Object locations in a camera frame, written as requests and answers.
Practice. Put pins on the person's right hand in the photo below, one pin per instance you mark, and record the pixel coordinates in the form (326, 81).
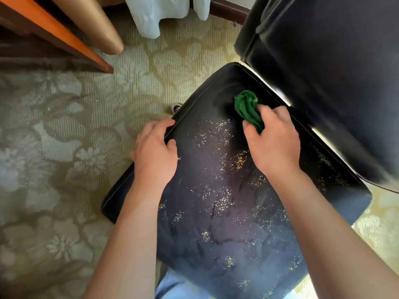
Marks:
(277, 146)

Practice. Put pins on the person's left hand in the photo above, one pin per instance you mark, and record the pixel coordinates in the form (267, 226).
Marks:
(154, 158)

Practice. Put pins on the green cleaning cloth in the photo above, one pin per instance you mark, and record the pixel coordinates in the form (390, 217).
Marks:
(247, 105)

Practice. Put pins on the black leather chair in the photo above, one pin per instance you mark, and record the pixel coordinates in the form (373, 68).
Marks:
(218, 214)

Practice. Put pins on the person's left forearm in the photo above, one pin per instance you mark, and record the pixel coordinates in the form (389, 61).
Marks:
(131, 246)

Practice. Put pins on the person's right forearm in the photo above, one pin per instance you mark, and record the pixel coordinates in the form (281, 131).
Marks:
(327, 246)

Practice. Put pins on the light blue jeans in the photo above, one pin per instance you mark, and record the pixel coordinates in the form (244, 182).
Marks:
(174, 288)

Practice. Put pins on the dark wooden baseboard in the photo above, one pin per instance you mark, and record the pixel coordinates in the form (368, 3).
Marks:
(227, 10)

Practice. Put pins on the white sheer curtain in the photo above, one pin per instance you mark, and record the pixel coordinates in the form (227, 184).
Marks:
(149, 12)

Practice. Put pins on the tan curtain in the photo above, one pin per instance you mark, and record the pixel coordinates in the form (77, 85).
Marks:
(93, 24)

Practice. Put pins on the orange wooden table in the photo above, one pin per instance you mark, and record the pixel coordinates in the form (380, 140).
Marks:
(46, 24)

